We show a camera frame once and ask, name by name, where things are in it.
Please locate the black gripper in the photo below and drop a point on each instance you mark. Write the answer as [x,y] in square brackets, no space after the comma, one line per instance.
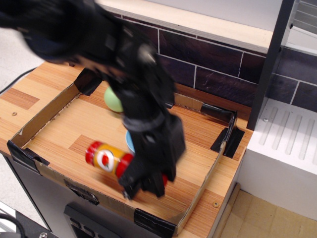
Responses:
[158,145]

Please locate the red hot sauce bottle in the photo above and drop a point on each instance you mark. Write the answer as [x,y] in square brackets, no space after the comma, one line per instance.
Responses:
[108,158]

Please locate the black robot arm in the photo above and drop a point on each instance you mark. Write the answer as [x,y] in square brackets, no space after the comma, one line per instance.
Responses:
[84,33]

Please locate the cardboard fence with black tape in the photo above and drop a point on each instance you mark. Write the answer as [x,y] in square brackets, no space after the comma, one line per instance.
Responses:
[46,125]

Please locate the light blue bowl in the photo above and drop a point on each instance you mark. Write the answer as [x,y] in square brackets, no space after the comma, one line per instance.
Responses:
[129,142]

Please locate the green toy apple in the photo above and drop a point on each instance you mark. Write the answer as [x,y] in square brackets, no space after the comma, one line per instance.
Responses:
[112,101]

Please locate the white dish drainer block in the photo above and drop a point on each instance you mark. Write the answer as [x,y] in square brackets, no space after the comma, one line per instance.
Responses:
[280,162]

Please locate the light wooden shelf ledge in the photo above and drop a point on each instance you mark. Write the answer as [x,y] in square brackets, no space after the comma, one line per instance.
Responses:
[239,35]

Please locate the dark grey vertical post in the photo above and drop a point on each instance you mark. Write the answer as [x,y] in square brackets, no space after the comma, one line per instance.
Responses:
[279,39]

